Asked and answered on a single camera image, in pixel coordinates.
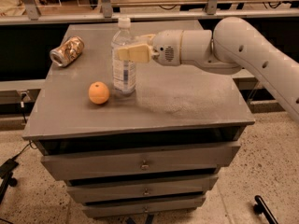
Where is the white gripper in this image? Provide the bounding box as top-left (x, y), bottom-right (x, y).
top-left (117, 30), bottom-right (183, 66)

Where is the clear plastic water bottle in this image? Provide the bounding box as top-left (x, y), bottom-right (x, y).
top-left (111, 17), bottom-right (136, 95)

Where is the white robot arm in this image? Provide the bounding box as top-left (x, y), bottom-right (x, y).
top-left (114, 17), bottom-right (299, 121)

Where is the grey metal railing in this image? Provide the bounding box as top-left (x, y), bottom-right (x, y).
top-left (0, 0), bottom-right (299, 25)

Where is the orange fruit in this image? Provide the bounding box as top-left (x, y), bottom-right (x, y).
top-left (88, 81), bottom-right (110, 105)

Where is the crushed gold soda can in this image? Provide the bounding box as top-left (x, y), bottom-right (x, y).
top-left (50, 36), bottom-right (84, 67)

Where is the grey drawer cabinet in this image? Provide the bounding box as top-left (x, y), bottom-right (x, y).
top-left (23, 23), bottom-right (254, 207)

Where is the top grey drawer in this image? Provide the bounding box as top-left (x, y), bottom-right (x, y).
top-left (41, 141), bottom-right (240, 180)

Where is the grey drawer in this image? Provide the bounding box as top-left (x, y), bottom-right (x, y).
top-left (82, 195), bottom-right (206, 218)
top-left (41, 141), bottom-right (240, 180)
top-left (67, 175), bottom-right (218, 203)

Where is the middle grey drawer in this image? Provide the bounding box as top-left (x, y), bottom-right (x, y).
top-left (67, 175), bottom-right (218, 203)

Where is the bottom grey drawer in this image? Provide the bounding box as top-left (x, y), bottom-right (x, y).
top-left (82, 195), bottom-right (206, 218)

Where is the black stand leg left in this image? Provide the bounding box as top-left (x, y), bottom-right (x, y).
top-left (0, 159), bottom-right (19, 203)

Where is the black stand leg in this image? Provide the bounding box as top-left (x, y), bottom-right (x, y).
top-left (253, 195), bottom-right (278, 224)
top-left (0, 159), bottom-right (19, 203)

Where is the black stand leg right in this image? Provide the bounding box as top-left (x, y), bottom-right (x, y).
top-left (253, 195), bottom-right (278, 224)

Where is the black power cable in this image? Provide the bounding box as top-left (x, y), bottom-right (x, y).
top-left (12, 91), bottom-right (39, 161)

